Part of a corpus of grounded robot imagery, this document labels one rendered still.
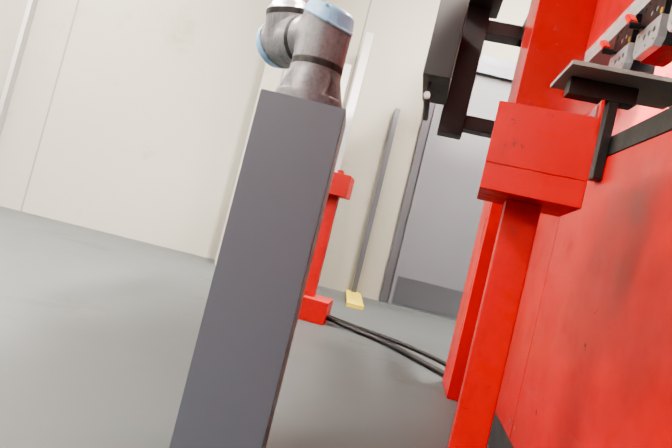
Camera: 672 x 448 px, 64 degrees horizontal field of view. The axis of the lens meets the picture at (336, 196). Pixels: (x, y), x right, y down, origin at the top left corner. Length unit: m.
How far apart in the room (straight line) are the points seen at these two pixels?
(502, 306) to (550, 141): 0.29
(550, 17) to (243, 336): 1.73
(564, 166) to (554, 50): 1.39
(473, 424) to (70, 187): 4.30
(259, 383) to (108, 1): 4.36
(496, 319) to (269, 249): 0.45
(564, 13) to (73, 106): 3.91
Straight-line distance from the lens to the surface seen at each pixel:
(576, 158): 0.94
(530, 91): 2.22
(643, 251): 1.02
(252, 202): 1.09
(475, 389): 1.01
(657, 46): 1.63
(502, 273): 0.98
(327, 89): 1.15
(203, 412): 1.17
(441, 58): 2.36
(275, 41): 1.29
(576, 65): 1.27
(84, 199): 4.89
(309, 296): 2.92
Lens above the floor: 0.55
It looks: 3 degrees up
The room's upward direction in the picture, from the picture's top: 14 degrees clockwise
